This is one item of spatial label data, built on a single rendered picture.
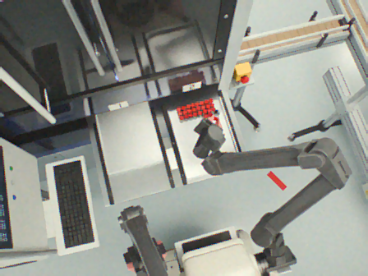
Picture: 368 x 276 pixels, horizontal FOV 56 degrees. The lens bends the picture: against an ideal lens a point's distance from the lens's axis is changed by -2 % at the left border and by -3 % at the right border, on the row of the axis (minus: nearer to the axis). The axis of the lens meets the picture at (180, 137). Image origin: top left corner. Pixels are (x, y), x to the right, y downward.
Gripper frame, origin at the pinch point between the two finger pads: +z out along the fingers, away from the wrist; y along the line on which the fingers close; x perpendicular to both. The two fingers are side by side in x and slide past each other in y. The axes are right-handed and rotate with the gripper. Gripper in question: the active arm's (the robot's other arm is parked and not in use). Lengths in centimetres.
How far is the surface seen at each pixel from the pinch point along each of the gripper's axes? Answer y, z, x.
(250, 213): -75, 46, 93
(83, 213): 22, -29, 69
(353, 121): -81, 76, 8
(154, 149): 10.1, 3.6, 40.2
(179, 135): 4.1, 13.2, 32.7
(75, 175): 35, -15, 67
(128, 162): 17, -5, 48
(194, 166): -8.9, 3.1, 34.0
